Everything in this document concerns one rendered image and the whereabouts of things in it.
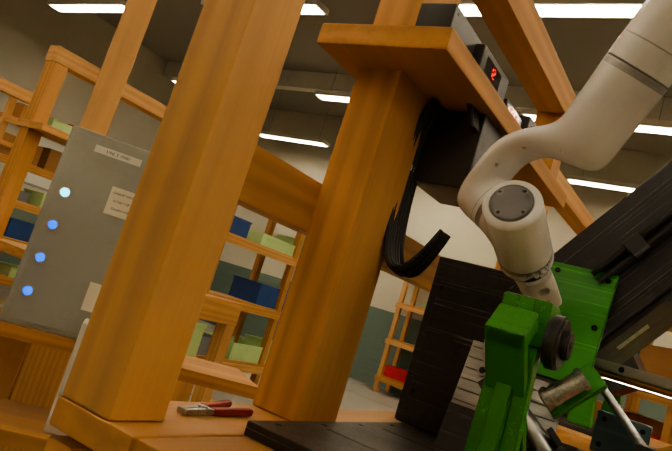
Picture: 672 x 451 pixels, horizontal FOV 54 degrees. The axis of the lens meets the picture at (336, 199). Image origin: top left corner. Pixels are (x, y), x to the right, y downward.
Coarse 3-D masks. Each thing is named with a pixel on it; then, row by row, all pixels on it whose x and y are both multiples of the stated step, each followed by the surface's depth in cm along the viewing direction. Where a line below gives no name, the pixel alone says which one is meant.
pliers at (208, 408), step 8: (224, 400) 100; (184, 408) 88; (192, 408) 89; (200, 408) 90; (208, 408) 92; (216, 408) 93; (224, 408) 95; (232, 408) 96; (240, 408) 98; (248, 408) 100
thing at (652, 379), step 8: (600, 360) 119; (600, 368) 119; (608, 368) 118; (616, 368) 118; (624, 368) 117; (632, 368) 116; (608, 376) 118; (616, 376) 117; (624, 376) 117; (632, 376) 116; (640, 376) 115; (648, 376) 115; (656, 376) 114; (632, 384) 116; (640, 384) 115; (648, 384) 115; (656, 384) 114; (664, 384) 113; (656, 392) 114; (664, 392) 113
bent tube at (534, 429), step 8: (560, 312) 114; (528, 416) 104; (528, 424) 103; (536, 424) 103; (528, 432) 103; (536, 432) 102; (544, 432) 103; (528, 440) 103; (536, 440) 102; (544, 440) 101; (536, 448) 101; (544, 448) 101; (552, 448) 101
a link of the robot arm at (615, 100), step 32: (608, 64) 85; (608, 96) 85; (640, 96) 84; (544, 128) 91; (576, 128) 87; (608, 128) 85; (480, 160) 98; (512, 160) 97; (576, 160) 88; (608, 160) 88; (480, 192) 97
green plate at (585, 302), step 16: (560, 272) 118; (576, 272) 117; (560, 288) 117; (576, 288) 116; (592, 288) 115; (608, 288) 114; (576, 304) 114; (592, 304) 113; (608, 304) 112; (576, 320) 113; (592, 320) 112; (576, 336) 111; (592, 336) 110; (576, 352) 110; (592, 352) 109; (544, 368) 111; (560, 368) 110
